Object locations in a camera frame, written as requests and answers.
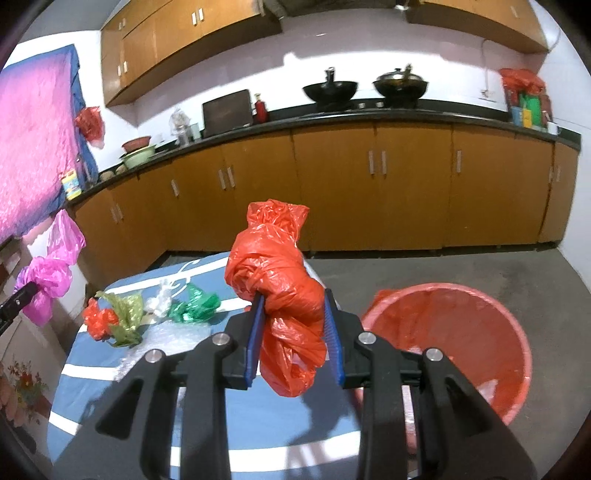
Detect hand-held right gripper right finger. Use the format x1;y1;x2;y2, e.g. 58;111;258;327
323;288;539;480

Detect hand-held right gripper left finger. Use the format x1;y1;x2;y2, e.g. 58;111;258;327
51;294;266;480

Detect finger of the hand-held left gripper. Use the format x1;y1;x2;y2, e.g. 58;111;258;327
0;281;38;330

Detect magenta plastic bag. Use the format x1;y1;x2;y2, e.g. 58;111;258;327
16;210;86;326

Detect red plastic bag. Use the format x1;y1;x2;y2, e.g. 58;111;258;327
225;199;328;398
82;298;122;341
75;106;106;148

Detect green plastic bag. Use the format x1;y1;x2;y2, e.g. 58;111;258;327
167;284;221;325

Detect clear bubble wrap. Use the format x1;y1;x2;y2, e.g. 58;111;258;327
113;323;215;384

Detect small clear plastic bag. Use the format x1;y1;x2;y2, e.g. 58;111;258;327
144;279;174;318

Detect yellow-green plastic bag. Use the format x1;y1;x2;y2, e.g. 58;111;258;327
95;291;145;348

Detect red plastic basket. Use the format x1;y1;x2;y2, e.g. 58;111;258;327
358;282;533;428

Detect blue white striped cloth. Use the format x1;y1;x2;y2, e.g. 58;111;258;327
46;253;370;480

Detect floral printed cloth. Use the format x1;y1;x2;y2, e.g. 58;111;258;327
0;355;51;430

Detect yellow detergent bottle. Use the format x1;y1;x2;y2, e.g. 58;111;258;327
62;171;83;200

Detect wooden lower cabinets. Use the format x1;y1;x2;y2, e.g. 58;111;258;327
69;121;580;289

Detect wooden cabinets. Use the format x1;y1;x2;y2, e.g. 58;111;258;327
100;0;550;108
69;121;580;289

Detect pink and blue hanging cloth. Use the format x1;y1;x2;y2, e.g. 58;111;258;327
0;45;100;241

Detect green basin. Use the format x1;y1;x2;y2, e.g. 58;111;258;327
119;144;158;169

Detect hanging red plastic bag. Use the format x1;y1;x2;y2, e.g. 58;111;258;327
75;106;106;148

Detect dark wooden cutting board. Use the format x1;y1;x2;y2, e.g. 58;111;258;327
202;89;254;138

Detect clear bag with jar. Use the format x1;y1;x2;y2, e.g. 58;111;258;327
168;107;192;146

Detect gas stove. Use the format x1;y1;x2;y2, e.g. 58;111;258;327
314;99;430;112

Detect black kitchen countertop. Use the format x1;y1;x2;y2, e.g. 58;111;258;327
78;98;581;204

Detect black wok with lid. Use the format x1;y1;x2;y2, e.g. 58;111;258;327
372;65;429;103

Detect green box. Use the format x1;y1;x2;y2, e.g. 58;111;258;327
519;92;542;127

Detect wooden upper cabinets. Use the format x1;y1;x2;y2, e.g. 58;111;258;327
100;0;550;108

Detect red bag over containers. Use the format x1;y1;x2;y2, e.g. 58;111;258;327
499;68;546;95

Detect grey wall cable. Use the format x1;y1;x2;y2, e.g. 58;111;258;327
480;32;561;93

